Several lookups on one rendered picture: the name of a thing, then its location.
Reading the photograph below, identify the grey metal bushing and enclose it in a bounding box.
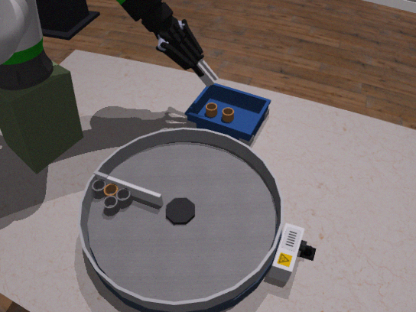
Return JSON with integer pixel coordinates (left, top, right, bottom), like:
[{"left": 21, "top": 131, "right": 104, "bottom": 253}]
[
  {"left": 103, "top": 196, "right": 120, "bottom": 215},
  {"left": 116, "top": 188, "right": 133, "bottom": 207},
  {"left": 92, "top": 179, "right": 107, "bottom": 197}
]

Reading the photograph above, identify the bronze bushing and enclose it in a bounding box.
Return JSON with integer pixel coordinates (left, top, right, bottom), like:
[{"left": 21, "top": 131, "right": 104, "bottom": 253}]
[
  {"left": 104, "top": 184, "right": 119, "bottom": 197},
  {"left": 206, "top": 102, "right": 217, "bottom": 117},
  {"left": 223, "top": 108, "right": 234, "bottom": 122}
]

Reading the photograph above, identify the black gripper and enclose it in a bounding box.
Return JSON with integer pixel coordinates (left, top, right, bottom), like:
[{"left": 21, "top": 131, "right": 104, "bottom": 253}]
[{"left": 141, "top": 2, "right": 219, "bottom": 87}]

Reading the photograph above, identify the blue shallow tray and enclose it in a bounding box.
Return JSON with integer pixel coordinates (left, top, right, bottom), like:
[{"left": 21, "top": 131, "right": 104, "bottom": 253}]
[{"left": 185, "top": 83, "right": 271, "bottom": 147}]

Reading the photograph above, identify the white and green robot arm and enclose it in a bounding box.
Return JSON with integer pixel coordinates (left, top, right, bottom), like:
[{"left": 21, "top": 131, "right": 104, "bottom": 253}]
[{"left": 0, "top": 0, "right": 162, "bottom": 90}]

